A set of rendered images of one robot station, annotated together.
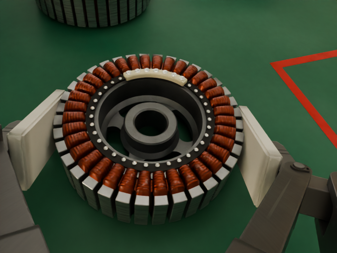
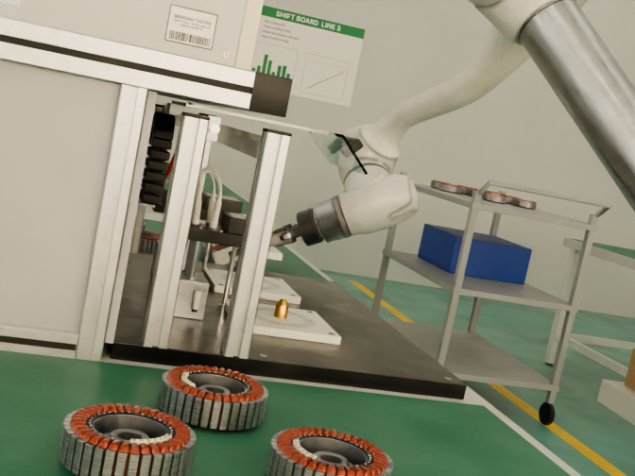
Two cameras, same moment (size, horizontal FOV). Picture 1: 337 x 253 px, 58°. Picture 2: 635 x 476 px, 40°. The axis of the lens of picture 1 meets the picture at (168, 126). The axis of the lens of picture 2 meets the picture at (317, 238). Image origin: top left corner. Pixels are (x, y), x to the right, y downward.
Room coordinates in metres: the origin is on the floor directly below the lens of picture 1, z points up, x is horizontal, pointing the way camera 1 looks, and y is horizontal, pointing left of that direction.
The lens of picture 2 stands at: (-0.38, 1.77, 1.06)
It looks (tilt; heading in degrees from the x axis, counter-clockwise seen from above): 7 degrees down; 280
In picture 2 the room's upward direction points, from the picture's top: 11 degrees clockwise
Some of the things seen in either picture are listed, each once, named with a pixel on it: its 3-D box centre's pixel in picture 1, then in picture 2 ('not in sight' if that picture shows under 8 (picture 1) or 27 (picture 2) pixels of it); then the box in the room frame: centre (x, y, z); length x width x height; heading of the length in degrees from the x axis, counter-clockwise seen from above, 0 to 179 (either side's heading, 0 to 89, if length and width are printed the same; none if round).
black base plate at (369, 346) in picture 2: not in sight; (252, 310); (-0.06, 0.43, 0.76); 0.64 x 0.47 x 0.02; 116
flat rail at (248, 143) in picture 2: not in sight; (231, 137); (0.01, 0.47, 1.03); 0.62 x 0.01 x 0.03; 116
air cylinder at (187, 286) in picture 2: not in sight; (185, 293); (0.00, 0.59, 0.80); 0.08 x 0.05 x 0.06; 116
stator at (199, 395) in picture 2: not in sight; (213, 397); (-0.15, 0.92, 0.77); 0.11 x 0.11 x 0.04
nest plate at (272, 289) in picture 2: not in sight; (249, 284); (-0.02, 0.31, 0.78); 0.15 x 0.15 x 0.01; 26
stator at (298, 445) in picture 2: not in sight; (329, 466); (-0.30, 1.02, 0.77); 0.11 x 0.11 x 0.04
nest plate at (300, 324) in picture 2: not in sight; (279, 320); (-0.13, 0.53, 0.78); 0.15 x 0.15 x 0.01; 26
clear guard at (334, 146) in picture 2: not in sight; (266, 136); (0.02, 0.25, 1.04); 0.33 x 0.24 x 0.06; 26
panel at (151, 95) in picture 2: not in sight; (120, 187); (0.15, 0.53, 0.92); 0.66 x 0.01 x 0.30; 116
